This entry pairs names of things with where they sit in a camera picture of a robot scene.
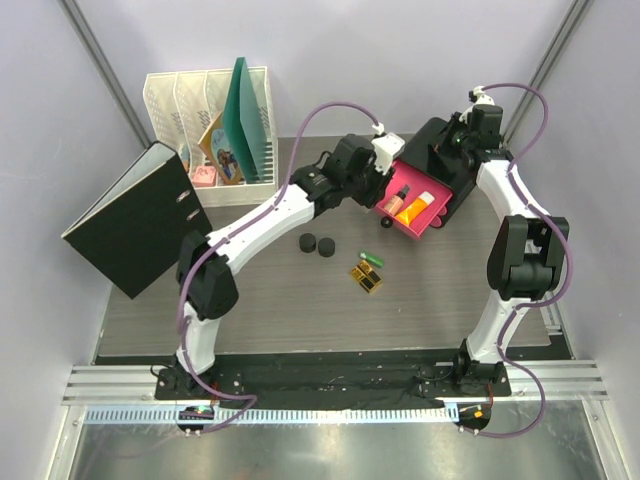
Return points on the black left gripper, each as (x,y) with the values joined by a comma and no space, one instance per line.
(381,183)

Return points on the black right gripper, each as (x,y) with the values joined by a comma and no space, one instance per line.
(455,124)

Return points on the beige foundation bottle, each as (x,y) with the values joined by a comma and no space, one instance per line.
(394,204)

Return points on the black drawer organizer box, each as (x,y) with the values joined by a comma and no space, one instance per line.
(431,153)

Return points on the black top drawer knob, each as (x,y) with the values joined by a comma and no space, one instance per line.
(386,222)

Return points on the orange cream tube white cap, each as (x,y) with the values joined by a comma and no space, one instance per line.
(415,208)

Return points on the pink top drawer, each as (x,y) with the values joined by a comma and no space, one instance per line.
(418,183)

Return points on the pink drawer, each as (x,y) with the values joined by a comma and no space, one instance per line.
(439,221)
(418,183)

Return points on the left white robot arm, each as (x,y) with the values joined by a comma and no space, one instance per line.
(357,169)

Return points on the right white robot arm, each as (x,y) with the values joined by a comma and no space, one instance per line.
(527,256)

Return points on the pink middle drawer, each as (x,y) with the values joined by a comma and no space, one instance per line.
(439,221)

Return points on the green lip balm tube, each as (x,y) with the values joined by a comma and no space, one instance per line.
(372,259)

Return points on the black round jar right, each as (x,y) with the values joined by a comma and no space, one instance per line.
(326,247)

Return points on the gold lipstick case left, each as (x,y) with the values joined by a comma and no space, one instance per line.
(361,272)

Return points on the gold lipstick case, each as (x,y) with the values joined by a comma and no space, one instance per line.
(361,272)
(376,280)

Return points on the gold lipstick case right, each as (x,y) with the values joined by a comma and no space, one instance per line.
(376,280)

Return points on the green plastic folder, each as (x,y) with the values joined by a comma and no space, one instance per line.
(242,123)

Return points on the white magazine file rack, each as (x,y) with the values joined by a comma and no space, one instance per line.
(186,111)

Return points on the colourful picture booklet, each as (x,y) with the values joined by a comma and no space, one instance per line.
(219,153)

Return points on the pink sticky note pad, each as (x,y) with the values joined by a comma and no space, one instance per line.
(204,177)

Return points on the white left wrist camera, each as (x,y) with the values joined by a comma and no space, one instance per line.
(387,147)

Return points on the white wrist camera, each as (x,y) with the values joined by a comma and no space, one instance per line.
(479,96)
(387,147)

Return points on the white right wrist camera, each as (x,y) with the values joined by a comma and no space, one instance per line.
(479,96)

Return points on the black ring binder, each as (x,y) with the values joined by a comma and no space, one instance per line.
(133,233)

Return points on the aluminium rail frame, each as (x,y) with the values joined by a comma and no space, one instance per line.
(556,424)

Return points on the white slotted cable duct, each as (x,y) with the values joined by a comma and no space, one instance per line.
(195,414)

